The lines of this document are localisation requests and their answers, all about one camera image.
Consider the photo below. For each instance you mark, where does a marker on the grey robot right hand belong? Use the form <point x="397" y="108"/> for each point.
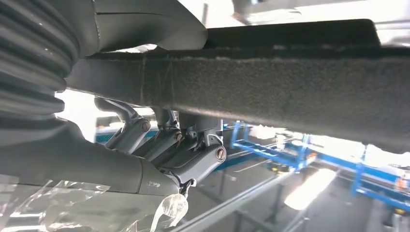
<point x="80" y="166"/>

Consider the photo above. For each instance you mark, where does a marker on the blue metal shelf rack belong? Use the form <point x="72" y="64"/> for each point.
<point x="378" y="195"/>
<point x="272" y="153"/>

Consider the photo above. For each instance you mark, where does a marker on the grey metal frame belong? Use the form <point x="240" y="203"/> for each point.
<point x="230" y="204"/>

